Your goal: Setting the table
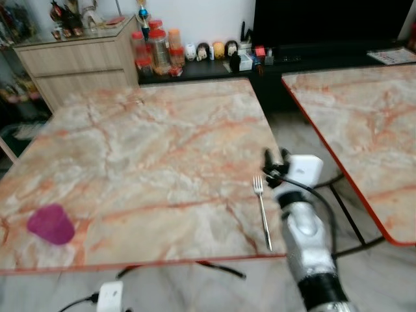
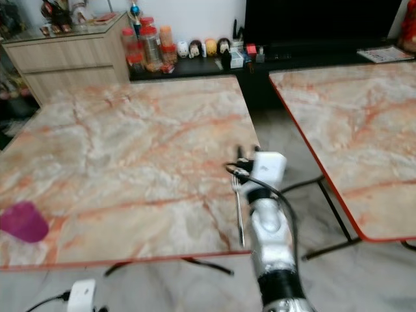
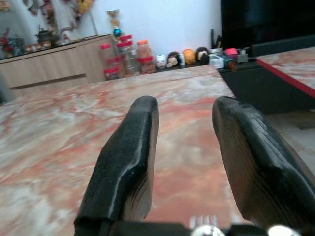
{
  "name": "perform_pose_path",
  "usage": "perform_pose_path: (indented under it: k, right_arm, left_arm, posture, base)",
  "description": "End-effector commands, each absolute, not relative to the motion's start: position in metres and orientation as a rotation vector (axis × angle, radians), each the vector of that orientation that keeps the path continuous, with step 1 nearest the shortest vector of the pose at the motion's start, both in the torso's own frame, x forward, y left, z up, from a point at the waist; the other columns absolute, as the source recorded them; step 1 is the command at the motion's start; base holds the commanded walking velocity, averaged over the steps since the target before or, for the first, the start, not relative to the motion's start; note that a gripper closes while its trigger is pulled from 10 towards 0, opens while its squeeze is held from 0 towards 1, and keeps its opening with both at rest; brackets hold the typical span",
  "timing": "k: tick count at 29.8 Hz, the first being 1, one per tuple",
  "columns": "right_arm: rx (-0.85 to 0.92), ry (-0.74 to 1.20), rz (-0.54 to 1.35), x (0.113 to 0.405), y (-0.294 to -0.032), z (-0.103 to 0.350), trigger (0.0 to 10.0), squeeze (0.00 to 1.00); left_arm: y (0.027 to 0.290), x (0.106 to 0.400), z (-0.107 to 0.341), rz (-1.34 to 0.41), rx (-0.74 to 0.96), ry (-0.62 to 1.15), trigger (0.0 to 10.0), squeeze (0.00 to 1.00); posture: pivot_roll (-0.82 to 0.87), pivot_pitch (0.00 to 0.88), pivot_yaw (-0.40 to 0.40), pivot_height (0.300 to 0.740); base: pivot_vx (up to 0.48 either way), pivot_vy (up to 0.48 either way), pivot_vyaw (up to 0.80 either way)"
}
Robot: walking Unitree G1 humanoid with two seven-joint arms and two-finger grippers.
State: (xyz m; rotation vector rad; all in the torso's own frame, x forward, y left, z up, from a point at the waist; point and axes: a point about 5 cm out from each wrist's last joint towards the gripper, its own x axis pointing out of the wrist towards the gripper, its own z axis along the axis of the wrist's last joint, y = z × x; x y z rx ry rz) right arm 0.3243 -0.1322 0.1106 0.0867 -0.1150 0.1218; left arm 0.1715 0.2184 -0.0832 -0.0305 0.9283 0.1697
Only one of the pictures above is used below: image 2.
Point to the dark brown statuette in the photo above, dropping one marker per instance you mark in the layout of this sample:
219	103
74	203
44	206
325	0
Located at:
57	15

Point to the small white box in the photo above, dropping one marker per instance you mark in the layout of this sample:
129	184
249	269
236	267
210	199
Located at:
236	60

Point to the blue and gold trophy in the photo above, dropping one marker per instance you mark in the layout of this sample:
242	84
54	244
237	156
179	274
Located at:
135	10

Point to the light wooden drawer cabinet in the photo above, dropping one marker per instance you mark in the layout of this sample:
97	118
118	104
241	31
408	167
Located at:
68	62

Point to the small yellow figurine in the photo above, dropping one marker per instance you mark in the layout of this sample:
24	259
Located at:
210	47

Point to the dark-haired small figurine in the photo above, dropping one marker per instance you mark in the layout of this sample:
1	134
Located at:
195	48

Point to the purple plastic cup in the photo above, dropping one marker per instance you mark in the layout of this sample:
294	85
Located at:
24	221

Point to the black flat screen television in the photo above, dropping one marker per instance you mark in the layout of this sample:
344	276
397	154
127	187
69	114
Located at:
322	19

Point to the orange-filled plastic jar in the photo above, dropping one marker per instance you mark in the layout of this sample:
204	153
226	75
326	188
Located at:
166	39

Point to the small red box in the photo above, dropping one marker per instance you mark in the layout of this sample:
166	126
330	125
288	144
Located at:
251	49

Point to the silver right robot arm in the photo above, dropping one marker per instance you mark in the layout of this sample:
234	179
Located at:
274	244

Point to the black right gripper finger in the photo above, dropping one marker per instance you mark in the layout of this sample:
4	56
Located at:
240	153

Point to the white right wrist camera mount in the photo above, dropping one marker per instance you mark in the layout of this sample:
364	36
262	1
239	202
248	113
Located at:
270	168

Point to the printed paper booklet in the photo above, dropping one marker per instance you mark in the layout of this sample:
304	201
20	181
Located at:
385	54

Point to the silver metal fork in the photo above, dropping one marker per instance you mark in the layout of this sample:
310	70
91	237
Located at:
238	214

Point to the small white figurine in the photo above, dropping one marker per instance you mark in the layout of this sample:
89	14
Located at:
182	49

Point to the black low television bench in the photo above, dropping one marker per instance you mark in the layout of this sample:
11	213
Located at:
273	75

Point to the small clear red-lidded jar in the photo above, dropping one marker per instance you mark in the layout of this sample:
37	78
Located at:
131	48

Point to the large clear red-lidded jar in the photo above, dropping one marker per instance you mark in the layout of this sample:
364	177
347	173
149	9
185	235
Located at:
151	48

